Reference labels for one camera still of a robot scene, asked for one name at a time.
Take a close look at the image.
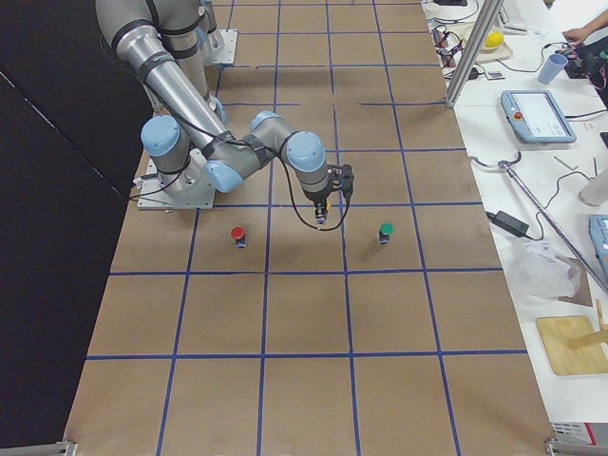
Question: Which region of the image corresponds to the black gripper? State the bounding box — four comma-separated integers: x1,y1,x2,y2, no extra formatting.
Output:
303,180,338,209

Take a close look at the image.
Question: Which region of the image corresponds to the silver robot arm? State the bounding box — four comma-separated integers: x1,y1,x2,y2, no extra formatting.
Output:
96,1,335,217
197,0,224,64

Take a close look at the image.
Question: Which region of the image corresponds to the green push button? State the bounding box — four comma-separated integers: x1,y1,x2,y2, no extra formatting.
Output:
378,222,394,245

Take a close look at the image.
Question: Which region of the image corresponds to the red push button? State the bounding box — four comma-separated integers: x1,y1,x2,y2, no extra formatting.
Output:
230,226,248,249

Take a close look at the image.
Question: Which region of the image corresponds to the black power adapter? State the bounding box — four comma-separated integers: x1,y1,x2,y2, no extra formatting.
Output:
486,211,529,238

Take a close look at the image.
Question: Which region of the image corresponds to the blue teach pendant tablet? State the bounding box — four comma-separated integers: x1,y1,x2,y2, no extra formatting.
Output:
500,90,577,144

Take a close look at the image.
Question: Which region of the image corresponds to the clear plastic bag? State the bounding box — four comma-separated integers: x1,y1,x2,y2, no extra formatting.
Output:
501,239,593,308

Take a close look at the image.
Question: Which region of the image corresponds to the yellow lemon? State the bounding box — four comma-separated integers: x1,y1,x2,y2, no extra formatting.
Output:
482,30,504,52

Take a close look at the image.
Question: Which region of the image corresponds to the metal cane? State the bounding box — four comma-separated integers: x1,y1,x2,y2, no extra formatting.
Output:
469,150,607,294

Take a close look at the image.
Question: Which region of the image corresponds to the wooden cutting board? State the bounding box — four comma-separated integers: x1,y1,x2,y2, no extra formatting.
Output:
536,316,607,376

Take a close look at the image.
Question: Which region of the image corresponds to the light blue plastic cup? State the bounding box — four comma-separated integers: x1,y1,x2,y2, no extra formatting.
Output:
537,53,569,85

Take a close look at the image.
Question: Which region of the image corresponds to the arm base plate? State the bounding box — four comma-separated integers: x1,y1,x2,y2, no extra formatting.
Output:
137,148,216,211
201,28,238,67

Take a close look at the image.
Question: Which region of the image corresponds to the aluminium frame post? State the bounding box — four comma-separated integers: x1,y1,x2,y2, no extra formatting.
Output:
445,0,504,108

